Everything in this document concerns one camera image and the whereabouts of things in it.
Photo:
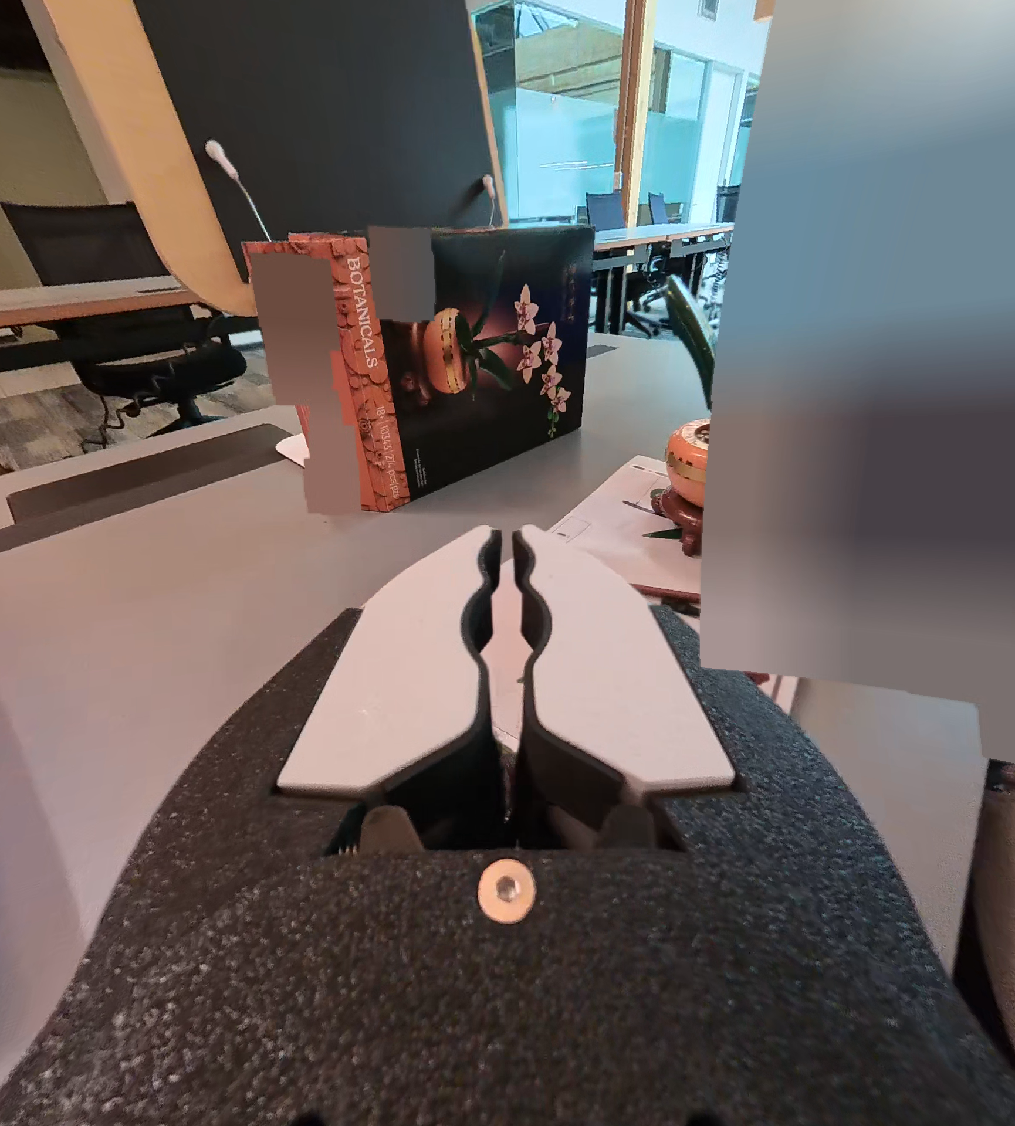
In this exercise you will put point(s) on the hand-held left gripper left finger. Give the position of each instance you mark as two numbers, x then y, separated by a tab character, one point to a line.
402	686

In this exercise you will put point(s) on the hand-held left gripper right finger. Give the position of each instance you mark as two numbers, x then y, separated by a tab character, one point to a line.
622	686

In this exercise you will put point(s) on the toy brick orchid plant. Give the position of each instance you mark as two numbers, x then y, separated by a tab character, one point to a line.
683	457

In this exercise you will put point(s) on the grey desk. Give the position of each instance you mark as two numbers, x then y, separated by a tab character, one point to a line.
208	616

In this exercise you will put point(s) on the white instruction booklet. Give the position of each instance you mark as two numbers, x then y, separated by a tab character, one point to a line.
613	528

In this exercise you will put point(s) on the black flower toy set box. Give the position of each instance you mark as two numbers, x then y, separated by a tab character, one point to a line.
490	413

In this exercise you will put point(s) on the row of office desks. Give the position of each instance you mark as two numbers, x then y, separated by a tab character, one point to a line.
648	236

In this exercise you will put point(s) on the white gooseneck microphone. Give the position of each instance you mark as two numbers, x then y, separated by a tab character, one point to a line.
488	185
219	154

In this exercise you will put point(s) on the wooden office table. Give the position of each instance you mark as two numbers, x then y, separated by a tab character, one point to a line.
50	303

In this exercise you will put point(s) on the black office chair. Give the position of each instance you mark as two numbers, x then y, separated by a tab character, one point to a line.
76	237

